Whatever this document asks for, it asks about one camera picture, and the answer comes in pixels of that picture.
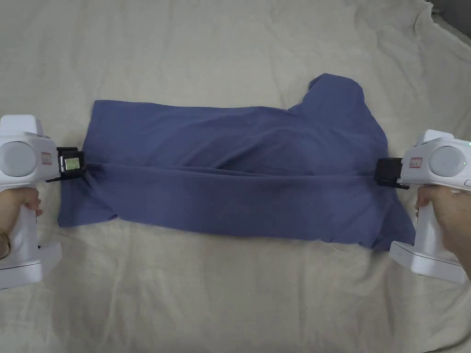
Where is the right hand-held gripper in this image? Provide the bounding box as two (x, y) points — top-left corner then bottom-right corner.
(375, 129), (471, 285)

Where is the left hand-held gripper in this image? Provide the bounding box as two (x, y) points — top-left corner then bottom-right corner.
(0, 115), (88, 291)

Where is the person's right forearm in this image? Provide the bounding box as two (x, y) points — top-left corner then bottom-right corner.
(449, 233), (471, 285)

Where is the person's right hand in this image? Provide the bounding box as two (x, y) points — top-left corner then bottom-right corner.
(414, 182), (471, 254)

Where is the person's left hand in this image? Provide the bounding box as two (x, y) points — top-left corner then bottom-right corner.
(0, 189), (43, 241)

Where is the bed with beige sheet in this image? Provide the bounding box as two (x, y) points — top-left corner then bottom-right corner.
(0, 0), (471, 353)

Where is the dark blue shirt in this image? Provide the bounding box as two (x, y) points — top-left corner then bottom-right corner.
(57, 73), (417, 253)

